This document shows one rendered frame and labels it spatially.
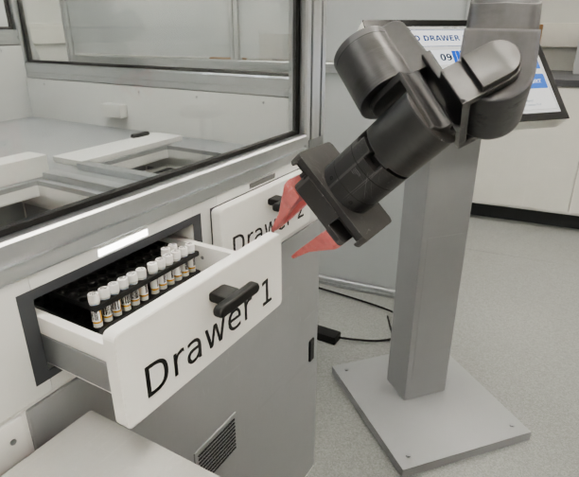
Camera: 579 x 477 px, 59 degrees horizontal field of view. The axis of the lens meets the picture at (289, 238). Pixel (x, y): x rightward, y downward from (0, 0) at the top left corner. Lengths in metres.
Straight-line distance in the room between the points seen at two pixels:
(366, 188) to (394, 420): 1.34
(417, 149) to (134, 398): 0.35
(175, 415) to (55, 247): 0.37
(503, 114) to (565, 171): 3.07
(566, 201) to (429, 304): 2.06
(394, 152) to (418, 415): 1.40
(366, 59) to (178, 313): 0.31
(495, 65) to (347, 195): 0.16
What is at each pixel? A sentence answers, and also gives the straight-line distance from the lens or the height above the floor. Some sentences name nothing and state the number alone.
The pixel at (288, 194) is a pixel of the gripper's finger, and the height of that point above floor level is 1.04.
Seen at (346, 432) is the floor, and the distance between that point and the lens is 1.73.
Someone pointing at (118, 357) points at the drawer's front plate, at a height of 0.91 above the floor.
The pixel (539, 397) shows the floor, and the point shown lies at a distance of 2.03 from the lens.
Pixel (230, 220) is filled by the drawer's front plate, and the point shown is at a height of 0.91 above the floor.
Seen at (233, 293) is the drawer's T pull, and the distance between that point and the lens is 0.57.
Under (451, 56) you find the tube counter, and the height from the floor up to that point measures 1.11.
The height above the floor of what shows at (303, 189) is 1.05.
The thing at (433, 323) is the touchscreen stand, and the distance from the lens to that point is 1.68.
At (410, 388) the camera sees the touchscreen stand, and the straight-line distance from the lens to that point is 1.79.
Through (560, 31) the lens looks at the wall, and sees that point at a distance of 4.07.
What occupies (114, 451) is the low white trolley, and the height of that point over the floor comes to 0.76.
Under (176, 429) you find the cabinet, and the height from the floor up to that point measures 0.60.
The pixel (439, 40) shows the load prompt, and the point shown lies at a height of 1.15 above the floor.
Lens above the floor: 1.19
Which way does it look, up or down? 23 degrees down
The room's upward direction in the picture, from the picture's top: straight up
